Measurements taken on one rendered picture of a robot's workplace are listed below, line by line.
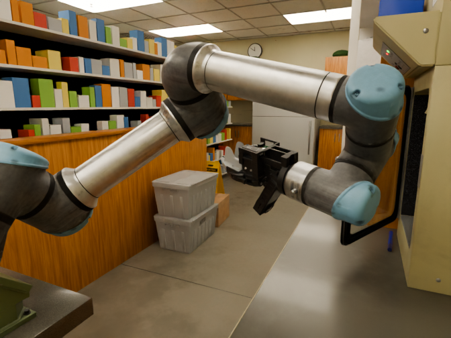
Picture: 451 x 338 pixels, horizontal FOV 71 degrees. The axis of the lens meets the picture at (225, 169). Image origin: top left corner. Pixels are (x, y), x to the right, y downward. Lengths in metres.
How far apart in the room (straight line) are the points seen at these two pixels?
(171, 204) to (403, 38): 2.45
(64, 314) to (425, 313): 0.70
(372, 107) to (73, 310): 0.64
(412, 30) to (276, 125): 5.15
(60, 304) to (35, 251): 1.62
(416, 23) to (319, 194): 0.39
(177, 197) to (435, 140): 2.35
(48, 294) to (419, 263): 0.80
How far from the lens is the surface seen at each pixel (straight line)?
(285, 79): 0.53
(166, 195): 2.91
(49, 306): 0.77
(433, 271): 0.83
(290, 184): 0.59
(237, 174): 0.68
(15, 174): 0.71
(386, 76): 0.49
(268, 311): 0.68
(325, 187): 0.56
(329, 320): 0.68
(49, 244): 2.42
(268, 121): 5.88
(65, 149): 2.38
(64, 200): 0.78
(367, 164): 0.58
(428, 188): 0.77
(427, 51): 0.76
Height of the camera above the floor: 1.33
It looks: 11 degrees down
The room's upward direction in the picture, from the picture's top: straight up
